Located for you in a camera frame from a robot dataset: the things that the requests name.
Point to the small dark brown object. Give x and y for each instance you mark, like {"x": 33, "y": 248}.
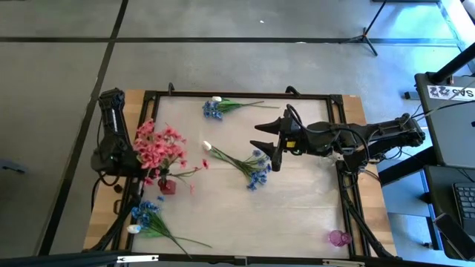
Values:
{"x": 118, "y": 188}

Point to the black tripod stand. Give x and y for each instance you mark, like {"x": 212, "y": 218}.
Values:
{"x": 365, "y": 37}

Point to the red glass vase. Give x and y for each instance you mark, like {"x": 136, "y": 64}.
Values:
{"x": 168, "y": 188}

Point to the black overhead beam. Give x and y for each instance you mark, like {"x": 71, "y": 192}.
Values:
{"x": 185, "y": 261}

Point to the black keyboard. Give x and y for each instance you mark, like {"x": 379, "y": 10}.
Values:
{"x": 465, "y": 204}

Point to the small grey box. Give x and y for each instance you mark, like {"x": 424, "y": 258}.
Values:
{"x": 411, "y": 95}

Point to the grey laptop with sticker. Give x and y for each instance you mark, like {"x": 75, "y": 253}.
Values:
{"x": 449, "y": 130}

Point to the small silver beam bracket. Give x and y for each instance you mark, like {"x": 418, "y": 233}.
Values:
{"x": 241, "y": 260}

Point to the silver aluminium extrusion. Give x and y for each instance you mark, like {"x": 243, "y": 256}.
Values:
{"x": 343, "y": 264}
{"x": 137, "y": 259}

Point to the pink artificial flower bunch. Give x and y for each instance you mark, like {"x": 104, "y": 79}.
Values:
{"x": 170, "y": 133}
{"x": 146, "y": 130}
{"x": 156, "y": 159}

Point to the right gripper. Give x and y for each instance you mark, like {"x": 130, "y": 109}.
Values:
{"x": 295, "y": 142}

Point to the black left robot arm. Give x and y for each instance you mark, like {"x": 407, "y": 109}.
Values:
{"x": 111, "y": 122}

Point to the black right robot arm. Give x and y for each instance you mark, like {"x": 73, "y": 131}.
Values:
{"x": 375, "y": 133}

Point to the black smartphone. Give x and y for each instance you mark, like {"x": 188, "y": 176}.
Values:
{"x": 452, "y": 235}

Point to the black diagonal pole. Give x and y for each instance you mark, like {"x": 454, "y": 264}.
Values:
{"x": 454, "y": 63}

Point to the grey floor object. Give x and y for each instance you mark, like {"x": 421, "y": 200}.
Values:
{"x": 13, "y": 167}

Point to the blue artificial flower bunch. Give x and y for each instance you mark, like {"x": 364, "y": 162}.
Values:
{"x": 256, "y": 176}
{"x": 212, "y": 110}
{"x": 146, "y": 211}

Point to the black side desk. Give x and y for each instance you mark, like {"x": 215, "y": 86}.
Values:
{"x": 439, "y": 181}

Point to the purple glass vase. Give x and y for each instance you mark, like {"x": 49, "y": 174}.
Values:
{"x": 337, "y": 237}

